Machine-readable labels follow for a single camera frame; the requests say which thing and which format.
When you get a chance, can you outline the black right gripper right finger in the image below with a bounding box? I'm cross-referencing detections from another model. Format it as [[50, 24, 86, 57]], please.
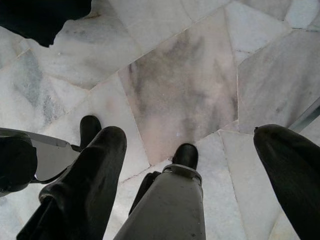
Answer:
[[253, 124, 320, 240]]

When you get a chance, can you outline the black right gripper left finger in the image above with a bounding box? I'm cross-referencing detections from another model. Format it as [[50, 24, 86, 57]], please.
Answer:
[[15, 125, 128, 240]]

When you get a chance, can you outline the black shirt with small logo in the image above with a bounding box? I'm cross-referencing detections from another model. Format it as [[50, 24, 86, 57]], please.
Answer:
[[0, 0, 93, 49]]

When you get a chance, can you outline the grey robot left leg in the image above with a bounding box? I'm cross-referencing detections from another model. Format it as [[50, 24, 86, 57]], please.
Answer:
[[0, 114, 103, 198]]

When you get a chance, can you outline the grey robot leg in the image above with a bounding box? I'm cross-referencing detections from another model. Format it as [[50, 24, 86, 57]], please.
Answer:
[[0, 114, 103, 198], [113, 142, 207, 240]]

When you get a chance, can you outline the silver metal clothes rack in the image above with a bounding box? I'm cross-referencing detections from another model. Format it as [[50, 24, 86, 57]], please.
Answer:
[[289, 97, 320, 133]]

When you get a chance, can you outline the grey robot right leg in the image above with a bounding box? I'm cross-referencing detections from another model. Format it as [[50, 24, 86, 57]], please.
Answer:
[[113, 142, 207, 240]]

